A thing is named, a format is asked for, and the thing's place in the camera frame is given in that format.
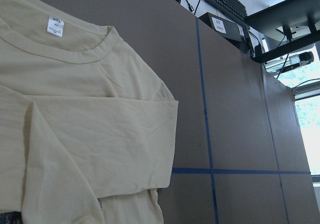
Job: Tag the black keyboard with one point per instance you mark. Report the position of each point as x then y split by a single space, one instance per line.
231 8

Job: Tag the cream long-sleeve printed shirt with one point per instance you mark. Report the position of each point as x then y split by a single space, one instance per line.
87 128

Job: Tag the black box with label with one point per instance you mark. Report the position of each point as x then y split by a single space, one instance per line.
227 29

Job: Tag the black monitor stand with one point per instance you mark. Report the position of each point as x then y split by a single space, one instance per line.
297 21

